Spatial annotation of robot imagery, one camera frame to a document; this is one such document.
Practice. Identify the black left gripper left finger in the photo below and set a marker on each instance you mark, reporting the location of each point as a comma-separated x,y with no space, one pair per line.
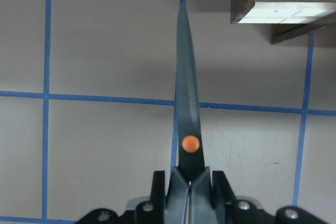
149,211

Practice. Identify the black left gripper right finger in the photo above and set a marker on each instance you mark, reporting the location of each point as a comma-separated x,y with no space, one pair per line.
230,209

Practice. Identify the orange grey handled scissors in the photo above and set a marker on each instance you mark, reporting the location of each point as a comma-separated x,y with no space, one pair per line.
192,195

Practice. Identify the dark wooden drawer cabinet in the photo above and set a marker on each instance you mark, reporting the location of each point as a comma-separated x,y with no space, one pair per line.
323,27

